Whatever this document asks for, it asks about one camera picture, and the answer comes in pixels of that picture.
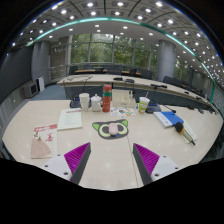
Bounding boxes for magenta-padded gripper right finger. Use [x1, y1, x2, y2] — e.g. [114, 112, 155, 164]
[132, 143, 182, 186]

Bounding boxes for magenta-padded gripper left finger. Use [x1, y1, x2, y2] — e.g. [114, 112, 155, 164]
[42, 142, 92, 185]

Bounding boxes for pink computer mouse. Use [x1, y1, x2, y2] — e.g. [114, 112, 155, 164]
[108, 122, 119, 137]

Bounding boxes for cat face mouse pad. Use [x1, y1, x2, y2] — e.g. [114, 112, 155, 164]
[91, 118, 130, 140]

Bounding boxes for red and white magazine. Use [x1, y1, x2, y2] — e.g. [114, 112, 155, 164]
[30, 123, 59, 159]

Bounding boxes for white printed booklet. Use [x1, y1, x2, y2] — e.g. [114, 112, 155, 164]
[56, 107, 83, 131]

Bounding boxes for blue and white book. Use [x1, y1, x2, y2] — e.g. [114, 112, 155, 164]
[153, 110, 185, 129]

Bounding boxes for black handheld microphone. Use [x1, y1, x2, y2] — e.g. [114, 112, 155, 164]
[174, 121, 197, 146]

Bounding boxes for dark conference microphone base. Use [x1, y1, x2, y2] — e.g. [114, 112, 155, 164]
[145, 102, 163, 115]
[69, 96, 92, 109]

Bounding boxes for colourful sticker sheet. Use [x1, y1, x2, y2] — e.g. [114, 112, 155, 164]
[110, 106, 137, 118]

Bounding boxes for green printed paper cup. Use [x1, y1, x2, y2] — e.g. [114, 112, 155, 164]
[138, 96, 151, 114]

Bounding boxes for stacked white paper cups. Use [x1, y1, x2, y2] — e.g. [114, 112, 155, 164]
[78, 92, 91, 112]

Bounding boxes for white lidded mug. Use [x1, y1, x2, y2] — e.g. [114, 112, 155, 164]
[90, 93, 103, 113]

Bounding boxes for red drink bottle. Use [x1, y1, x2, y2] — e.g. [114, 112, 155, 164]
[101, 83, 113, 113]

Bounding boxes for white cardboard box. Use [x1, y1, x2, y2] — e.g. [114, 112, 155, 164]
[111, 88, 138, 109]

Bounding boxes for curved wooden conference desk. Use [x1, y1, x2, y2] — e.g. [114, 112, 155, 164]
[56, 73, 216, 113]

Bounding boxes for dark office chairs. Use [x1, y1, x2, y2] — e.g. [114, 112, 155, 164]
[68, 63, 214, 101]

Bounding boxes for ceiling lights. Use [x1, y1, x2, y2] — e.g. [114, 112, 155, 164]
[9, 0, 224, 81]

